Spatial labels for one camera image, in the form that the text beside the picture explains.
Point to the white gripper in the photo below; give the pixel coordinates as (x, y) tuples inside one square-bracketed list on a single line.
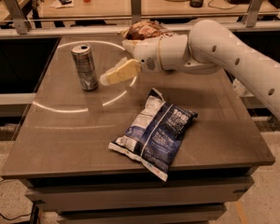
[(145, 54)]

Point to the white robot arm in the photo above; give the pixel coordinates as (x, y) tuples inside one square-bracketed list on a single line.
[(207, 47)]

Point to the brown chip bag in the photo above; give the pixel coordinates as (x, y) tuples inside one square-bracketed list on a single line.
[(146, 29)]

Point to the silver redbull can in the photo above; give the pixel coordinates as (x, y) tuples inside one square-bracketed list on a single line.
[(84, 62)]

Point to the blue chip bag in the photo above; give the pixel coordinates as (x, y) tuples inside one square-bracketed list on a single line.
[(155, 135)]

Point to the black mesh pen cup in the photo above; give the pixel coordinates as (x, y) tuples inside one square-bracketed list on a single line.
[(196, 3)]

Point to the grey table drawer base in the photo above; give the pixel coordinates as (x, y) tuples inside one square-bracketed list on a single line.
[(107, 199)]

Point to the metal rail with brackets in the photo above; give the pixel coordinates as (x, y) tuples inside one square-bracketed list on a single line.
[(256, 8)]

